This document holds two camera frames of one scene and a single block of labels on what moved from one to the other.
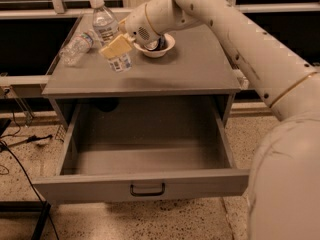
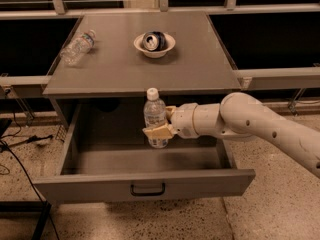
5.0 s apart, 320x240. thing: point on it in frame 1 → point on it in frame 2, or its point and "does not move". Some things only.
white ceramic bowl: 169,40 does not move
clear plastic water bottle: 105,28 → 155,115
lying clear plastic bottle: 79,46 does not move
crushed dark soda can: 156,45 does not move
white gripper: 137,24 → 183,121
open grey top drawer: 143,148 does not move
